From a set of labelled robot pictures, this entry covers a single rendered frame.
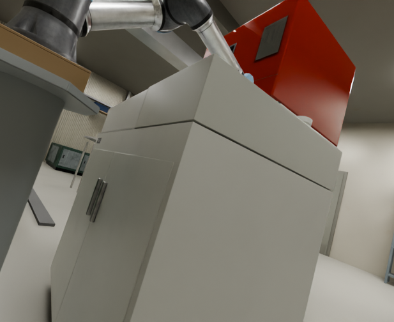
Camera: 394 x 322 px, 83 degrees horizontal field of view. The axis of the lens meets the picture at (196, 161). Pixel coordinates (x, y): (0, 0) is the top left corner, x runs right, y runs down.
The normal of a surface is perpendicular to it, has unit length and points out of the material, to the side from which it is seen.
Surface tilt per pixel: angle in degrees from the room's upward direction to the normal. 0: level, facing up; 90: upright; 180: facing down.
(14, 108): 90
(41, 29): 74
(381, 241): 90
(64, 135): 90
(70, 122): 90
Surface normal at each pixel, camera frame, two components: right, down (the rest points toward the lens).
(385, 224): -0.68, -0.29
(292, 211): 0.56, 0.07
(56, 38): 0.81, -0.11
